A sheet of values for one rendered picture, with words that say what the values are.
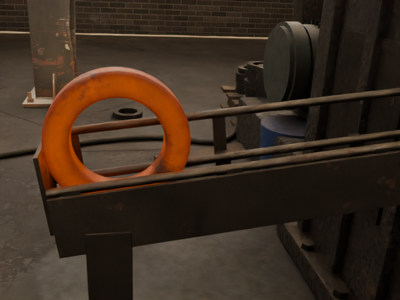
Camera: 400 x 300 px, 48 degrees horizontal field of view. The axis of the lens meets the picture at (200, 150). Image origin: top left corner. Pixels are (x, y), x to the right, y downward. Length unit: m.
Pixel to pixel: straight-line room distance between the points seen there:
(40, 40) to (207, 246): 2.01
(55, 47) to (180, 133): 2.57
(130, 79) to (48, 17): 2.55
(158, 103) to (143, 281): 0.88
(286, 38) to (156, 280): 1.09
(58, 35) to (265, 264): 2.14
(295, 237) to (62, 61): 2.11
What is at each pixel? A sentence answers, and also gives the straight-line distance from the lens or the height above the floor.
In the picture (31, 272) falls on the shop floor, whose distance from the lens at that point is 1.46.
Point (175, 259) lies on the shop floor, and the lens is 1.46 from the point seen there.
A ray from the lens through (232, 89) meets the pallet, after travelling 3.02.
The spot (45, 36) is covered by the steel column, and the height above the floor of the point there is 0.44.
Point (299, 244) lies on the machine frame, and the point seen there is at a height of 0.07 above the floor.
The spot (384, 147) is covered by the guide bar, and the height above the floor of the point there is 0.64.
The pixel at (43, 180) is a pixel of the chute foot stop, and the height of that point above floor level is 0.60.
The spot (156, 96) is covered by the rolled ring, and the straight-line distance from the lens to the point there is 0.56.
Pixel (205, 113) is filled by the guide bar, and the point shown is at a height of 0.66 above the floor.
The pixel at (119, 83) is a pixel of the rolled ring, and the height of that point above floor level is 0.72.
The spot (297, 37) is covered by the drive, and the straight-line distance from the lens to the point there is 1.89.
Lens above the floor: 0.84
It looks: 21 degrees down
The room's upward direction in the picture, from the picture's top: 3 degrees clockwise
